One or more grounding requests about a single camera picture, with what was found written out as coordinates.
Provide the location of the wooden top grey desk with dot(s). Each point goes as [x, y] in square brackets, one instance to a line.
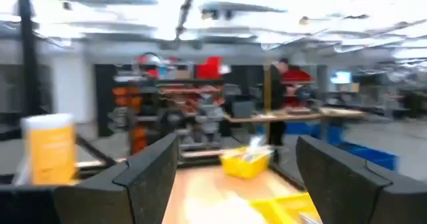
[283, 117]

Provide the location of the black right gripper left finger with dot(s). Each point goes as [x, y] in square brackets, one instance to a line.
[133, 190]

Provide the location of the person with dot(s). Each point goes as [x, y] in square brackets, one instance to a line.
[278, 100]

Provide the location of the black parts bin rack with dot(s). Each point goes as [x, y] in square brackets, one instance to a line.
[187, 110]

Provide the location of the blue plastic tote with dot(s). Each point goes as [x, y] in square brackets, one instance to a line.
[373, 157]
[300, 129]

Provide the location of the yellow white wipes canister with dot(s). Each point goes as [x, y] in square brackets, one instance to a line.
[50, 150]

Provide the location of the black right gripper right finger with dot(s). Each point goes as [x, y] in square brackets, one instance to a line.
[350, 194]

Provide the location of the red plastic storage box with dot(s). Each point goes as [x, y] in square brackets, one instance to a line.
[208, 68]

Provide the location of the lit computer monitor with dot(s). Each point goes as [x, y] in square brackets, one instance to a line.
[341, 77]

